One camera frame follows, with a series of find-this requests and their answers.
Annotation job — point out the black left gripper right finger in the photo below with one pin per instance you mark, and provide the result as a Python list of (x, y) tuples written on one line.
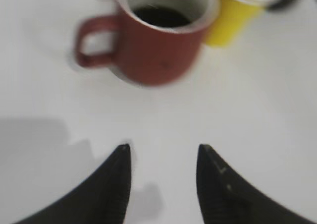
[(225, 197)]

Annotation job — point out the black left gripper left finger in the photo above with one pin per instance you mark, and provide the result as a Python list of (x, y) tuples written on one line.
[(100, 199)]

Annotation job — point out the red ceramic mug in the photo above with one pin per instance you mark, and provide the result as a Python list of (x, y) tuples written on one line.
[(144, 53)]

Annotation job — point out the yellow paper cup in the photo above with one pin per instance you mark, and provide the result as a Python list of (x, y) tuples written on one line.
[(233, 16)]

